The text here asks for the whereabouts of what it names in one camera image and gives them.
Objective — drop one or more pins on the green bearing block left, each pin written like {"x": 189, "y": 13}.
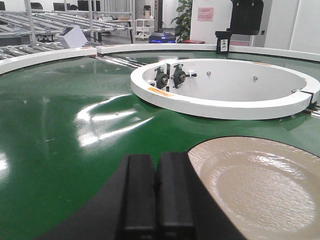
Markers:
{"x": 161, "y": 77}

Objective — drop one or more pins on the green bearing block right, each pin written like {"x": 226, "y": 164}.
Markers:
{"x": 179, "y": 76}

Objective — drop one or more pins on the white label printer box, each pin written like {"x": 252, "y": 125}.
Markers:
{"x": 72, "y": 37}

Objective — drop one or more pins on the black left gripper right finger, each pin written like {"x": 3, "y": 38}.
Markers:
{"x": 175, "y": 221}

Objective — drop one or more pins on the green bearing block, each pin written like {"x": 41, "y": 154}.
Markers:
{"x": 161, "y": 77}
{"x": 179, "y": 76}

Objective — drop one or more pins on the white shelf cart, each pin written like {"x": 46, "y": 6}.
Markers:
{"x": 144, "y": 28}

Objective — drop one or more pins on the pink wall notice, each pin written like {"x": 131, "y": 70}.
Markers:
{"x": 205, "y": 14}

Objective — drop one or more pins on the black water dispenser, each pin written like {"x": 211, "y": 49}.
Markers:
{"x": 246, "y": 17}

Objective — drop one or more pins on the green potted plant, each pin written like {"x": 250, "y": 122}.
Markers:
{"x": 183, "y": 20}

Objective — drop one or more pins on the blue mobile robot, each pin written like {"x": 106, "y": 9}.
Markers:
{"x": 161, "y": 37}

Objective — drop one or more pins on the metal roller rack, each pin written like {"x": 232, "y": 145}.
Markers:
{"x": 34, "y": 30}

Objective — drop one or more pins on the white outer conveyor rim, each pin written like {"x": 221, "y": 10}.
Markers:
{"x": 14, "y": 63}

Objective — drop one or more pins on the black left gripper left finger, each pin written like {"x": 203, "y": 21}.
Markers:
{"x": 136, "y": 185}

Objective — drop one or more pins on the black sensor box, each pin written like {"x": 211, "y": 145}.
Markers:
{"x": 223, "y": 42}

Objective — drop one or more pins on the beige plate black rim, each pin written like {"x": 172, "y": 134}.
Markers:
{"x": 269, "y": 190}

